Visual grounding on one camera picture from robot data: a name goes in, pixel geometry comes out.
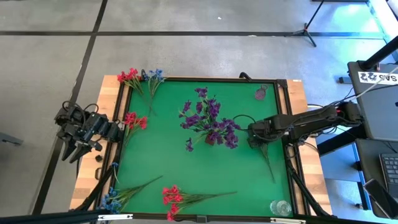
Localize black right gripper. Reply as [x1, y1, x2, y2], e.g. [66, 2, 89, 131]
[247, 114, 285, 149]

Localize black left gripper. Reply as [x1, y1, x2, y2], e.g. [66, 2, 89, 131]
[57, 124, 103, 164]

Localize blue artificial flower bunch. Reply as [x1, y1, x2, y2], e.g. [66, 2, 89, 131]
[258, 143, 277, 184]
[142, 68, 167, 110]
[98, 175, 164, 215]

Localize purple artificial flower bunch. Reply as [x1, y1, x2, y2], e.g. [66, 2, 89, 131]
[178, 86, 222, 153]
[205, 117, 243, 151]

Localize red artificial flower bunch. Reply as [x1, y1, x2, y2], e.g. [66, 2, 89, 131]
[123, 111, 149, 147]
[117, 67, 158, 118]
[161, 184, 239, 222]

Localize purple ribbed glass vase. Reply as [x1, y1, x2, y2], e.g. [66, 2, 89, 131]
[254, 84, 269, 101]

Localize clear glass vase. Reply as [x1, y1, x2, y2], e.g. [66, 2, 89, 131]
[269, 200, 292, 217]

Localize small blue flower sprig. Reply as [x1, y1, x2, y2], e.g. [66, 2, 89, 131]
[111, 161, 121, 184]

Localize grey furniture foot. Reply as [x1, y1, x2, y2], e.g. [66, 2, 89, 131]
[0, 132, 24, 146]

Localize black crossbar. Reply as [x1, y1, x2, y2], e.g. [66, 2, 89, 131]
[0, 208, 111, 224]

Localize green table mat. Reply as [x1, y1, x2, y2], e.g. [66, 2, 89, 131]
[115, 80, 294, 218]

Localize black tripod stand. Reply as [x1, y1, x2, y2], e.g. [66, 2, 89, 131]
[285, 0, 326, 48]

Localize black laptop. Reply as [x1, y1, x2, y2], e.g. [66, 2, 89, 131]
[355, 138, 398, 218]

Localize grey computer case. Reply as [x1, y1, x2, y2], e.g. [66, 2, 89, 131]
[347, 60, 398, 143]

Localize black smartphone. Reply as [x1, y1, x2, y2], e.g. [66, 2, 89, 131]
[363, 178, 396, 219]

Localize black pole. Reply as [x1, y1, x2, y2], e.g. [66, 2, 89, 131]
[360, 35, 398, 71]

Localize black aluminium table frame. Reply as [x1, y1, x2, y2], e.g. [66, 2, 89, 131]
[74, 74, 332, 224]

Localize silver frame bracket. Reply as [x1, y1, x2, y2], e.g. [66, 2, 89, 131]
[269, 217, 307, 224]
[98, 213, 134, 222]

